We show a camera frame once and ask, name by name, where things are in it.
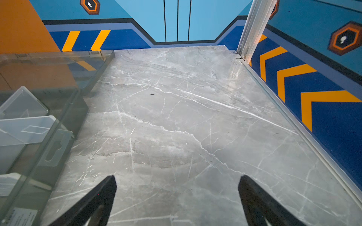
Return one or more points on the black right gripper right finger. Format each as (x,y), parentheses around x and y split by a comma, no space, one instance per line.
(260,208)

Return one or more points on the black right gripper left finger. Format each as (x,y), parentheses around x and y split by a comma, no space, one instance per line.
(93,209)

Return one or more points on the grey plastic organizer box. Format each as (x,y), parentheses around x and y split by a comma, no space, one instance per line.
(42,112)

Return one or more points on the aluminium corner post right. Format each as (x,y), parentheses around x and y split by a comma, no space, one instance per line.
(256,22)

